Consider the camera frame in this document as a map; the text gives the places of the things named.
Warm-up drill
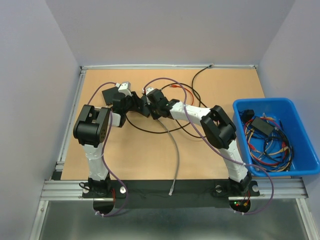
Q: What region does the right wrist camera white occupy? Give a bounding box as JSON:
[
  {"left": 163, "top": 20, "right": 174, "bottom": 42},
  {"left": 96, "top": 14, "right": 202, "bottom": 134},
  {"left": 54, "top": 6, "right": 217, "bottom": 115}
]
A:
[{"left": 142, "top": 87, "right": 154, "bottom": 96}]

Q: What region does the grey ethernet cable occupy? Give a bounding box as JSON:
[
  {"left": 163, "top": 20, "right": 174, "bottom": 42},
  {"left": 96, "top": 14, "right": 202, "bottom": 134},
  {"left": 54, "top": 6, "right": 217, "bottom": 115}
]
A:
[{"left": 157, "top": 119, "right": 181, "bottom": 197}]

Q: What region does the black network switch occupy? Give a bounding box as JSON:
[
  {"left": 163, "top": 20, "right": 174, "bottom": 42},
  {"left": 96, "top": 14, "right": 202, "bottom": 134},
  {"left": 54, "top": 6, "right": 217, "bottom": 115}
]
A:
[
  {"left": 102, "top": 86, "right": 119, "bottom": 106},
  {"left": 139, "top": 95, "right": 150, "bottom": 118}
]

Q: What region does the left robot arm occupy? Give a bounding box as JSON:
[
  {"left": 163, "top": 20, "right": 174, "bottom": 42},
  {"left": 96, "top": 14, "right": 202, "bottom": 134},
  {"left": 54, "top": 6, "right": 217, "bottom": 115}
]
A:
[{"left": 73, "top": 87, "right": 150, "bottom": 199}]

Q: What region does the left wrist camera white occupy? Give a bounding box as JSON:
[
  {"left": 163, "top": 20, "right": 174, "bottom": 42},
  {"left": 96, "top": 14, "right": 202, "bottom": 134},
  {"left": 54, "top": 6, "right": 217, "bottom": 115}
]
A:
[{"left": 115, "top": 81, "right": 132, "bottom": 96}]

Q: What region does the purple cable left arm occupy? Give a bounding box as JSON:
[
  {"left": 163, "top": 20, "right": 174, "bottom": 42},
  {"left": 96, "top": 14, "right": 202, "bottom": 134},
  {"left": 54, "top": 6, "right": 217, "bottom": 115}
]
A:
[{"left": 87, "top": 81, "right": 130, "bottom": 218}]

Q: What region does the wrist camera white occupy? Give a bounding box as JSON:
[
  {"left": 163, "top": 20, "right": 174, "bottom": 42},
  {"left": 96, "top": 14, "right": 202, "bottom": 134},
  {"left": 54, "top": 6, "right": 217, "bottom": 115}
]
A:
[
  {"left": 115, "top": 81, "right": 132, "bottom": 96},
  {"left": 142, "top": 87, "right": 154, "bottom": 96}
]

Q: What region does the red ethernet cable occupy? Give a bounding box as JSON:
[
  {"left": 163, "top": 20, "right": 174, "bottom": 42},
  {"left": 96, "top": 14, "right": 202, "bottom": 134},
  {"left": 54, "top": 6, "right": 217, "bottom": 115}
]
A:
[{"left": 169, "top": 83, "right": 196, "bottom": 107}]

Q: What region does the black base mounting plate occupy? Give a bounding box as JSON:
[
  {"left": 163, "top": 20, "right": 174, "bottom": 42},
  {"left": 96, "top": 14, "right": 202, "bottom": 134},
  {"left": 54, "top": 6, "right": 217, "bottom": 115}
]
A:
[{"left": 82, "top": 179, "right": 261, "bottom": 210}]

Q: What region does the black power adapter in bin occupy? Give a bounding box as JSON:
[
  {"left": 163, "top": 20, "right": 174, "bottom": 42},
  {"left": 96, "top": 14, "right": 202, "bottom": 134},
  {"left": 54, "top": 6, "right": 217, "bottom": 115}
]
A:
[{"left": 251, "top": 117, "right": 274, "bottom": 136}]

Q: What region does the tangle of cables in bin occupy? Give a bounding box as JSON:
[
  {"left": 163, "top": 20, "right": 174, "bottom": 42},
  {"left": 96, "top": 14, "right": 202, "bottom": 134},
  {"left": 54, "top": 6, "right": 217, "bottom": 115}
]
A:
[{"left": 237, "top": 109, "right": 296, "bottom": 173}]

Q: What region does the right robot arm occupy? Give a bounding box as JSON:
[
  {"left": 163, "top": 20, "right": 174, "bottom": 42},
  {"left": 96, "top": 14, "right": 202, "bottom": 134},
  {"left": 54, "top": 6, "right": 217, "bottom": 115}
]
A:
[{"left": 144, "top": 87, "right": 252, "bottom": 195}]

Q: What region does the aluminium front rail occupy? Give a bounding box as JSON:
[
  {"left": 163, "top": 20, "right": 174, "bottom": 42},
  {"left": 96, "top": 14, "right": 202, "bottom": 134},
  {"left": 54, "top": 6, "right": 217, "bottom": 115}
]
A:
[{"left": 40, "top": 178, "right": 309, "bottom": 201}]

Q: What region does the black ethernet cable long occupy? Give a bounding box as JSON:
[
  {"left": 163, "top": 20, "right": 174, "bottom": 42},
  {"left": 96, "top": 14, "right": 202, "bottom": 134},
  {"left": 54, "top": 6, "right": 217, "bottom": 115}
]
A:
[{"left": 124, "top": 63, "right": 213, "bottom": 135}]

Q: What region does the black ethernet cable short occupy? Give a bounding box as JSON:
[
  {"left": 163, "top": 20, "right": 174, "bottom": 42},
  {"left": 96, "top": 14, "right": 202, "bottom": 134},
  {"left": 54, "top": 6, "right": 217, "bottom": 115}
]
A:
[{"left": 160, "top": 83, "right": 207, "bottom": 139}]

